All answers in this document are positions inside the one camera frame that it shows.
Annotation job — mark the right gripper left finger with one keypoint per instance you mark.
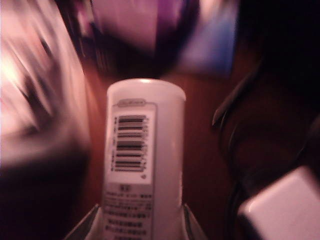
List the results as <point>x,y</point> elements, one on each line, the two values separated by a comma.
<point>87,225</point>

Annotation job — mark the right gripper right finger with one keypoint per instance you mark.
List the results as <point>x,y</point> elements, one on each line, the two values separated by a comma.
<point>192,225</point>

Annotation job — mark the liquid glue bottle blue cap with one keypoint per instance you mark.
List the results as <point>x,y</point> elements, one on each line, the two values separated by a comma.
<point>165,150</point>

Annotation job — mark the translucent plastic storage box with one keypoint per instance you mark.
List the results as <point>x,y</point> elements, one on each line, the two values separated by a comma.
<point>37,87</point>

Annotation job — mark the white power adapter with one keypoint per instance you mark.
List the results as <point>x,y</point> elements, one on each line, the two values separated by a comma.
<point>282,207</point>

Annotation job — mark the purple and blue package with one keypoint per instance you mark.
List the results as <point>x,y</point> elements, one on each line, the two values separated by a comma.
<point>140,50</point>

